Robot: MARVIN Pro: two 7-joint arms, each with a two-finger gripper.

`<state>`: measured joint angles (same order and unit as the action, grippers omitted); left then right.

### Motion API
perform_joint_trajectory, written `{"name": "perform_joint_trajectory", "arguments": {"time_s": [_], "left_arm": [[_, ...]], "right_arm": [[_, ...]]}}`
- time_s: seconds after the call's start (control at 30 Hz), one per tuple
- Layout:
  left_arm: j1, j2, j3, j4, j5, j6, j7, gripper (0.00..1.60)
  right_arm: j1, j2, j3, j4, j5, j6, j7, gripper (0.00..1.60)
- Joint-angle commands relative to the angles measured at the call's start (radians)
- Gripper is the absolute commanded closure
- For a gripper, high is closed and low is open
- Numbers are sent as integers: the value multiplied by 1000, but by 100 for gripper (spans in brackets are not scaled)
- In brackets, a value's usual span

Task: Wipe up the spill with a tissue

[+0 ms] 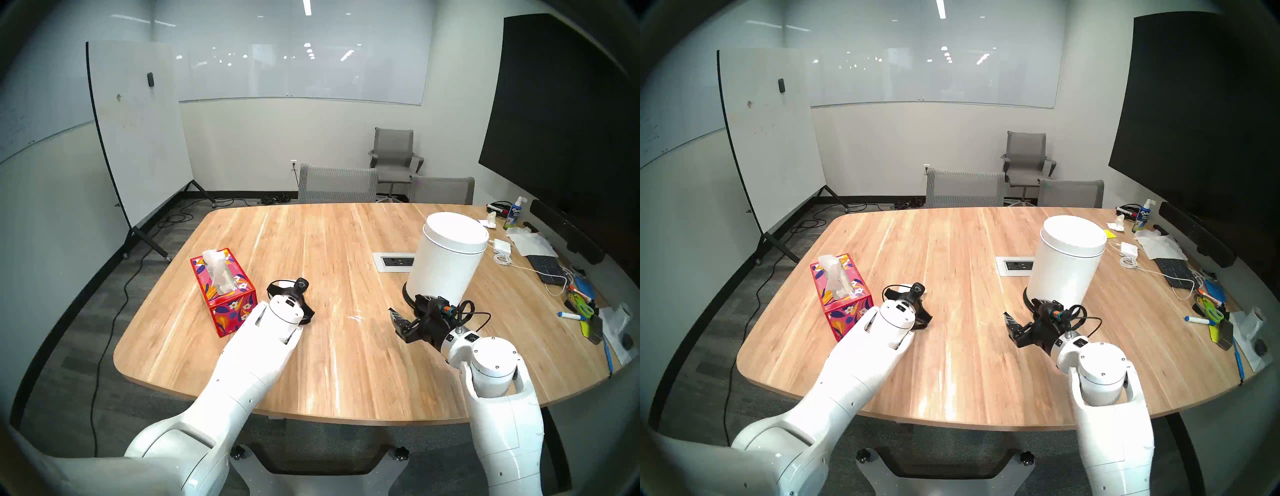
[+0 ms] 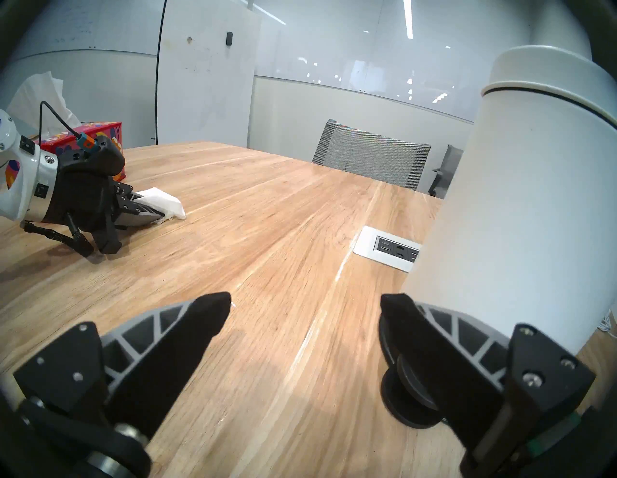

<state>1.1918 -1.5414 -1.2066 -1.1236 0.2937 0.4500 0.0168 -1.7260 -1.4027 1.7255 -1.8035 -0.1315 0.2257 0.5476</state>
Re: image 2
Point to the wide glass wall board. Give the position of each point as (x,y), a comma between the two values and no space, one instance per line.
(361,58)

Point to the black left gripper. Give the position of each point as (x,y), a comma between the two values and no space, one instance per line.
(82,188)

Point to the white pedal trash bin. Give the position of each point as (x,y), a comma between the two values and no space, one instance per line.
(530,192)

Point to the grey office chair with armrests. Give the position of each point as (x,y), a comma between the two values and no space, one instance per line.
(448,168)

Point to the white table power outlet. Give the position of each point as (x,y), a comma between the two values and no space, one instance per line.
(385,246)

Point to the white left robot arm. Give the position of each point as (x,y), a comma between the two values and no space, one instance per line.
(19,192)

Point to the rolling whiteboard with black stand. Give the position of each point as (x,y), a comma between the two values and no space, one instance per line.
(207,86)

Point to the white tissue in box slot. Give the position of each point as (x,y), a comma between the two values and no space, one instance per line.
(29,103)

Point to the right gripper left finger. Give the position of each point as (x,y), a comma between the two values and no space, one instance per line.
(154,356)

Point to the white tissue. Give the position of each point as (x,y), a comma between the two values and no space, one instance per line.
(29,103)
(166,200)

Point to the grey mesh chair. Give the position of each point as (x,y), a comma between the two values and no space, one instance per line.
(371,156)

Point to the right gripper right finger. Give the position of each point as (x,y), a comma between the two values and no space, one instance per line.
(458,376)

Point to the side wall glass board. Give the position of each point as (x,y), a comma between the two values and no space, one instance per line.
(72,29)

